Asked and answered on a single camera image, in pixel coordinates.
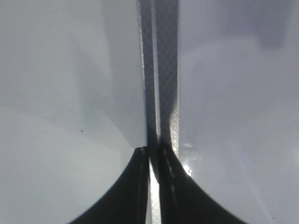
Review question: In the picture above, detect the white board with aluminium frame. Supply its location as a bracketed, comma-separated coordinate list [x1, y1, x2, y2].
[0, 0, 179, 224]

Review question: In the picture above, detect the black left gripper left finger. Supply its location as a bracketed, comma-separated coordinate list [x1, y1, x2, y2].
[71, 147, 149, 224]

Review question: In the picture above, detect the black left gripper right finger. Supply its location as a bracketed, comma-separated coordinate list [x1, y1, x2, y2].
[158, 142, 244, 224]

